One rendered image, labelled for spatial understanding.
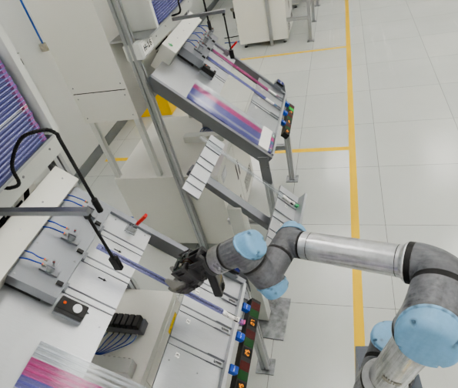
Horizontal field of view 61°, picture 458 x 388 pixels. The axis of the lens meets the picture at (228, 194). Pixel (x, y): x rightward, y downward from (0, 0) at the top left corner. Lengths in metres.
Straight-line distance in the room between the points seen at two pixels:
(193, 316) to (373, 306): 1.18
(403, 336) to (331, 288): 1.47
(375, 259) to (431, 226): 1.70
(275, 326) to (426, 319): 1.43
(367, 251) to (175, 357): 0.63
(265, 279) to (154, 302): 0.74
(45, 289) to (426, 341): 0.88
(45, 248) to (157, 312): 0.60
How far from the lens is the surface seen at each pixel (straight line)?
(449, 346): 0.83
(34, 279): 1.13
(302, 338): 2.13
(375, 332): 1.25
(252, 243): 0.93
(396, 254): 0.94
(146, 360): 1.51
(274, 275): 0.99
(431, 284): 0.86
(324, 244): 1.00
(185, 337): 1.26
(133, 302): 1.68
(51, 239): 1.19
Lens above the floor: 1.86
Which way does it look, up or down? 39 degrees down
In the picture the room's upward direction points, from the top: 15 degrees counter-clockwise
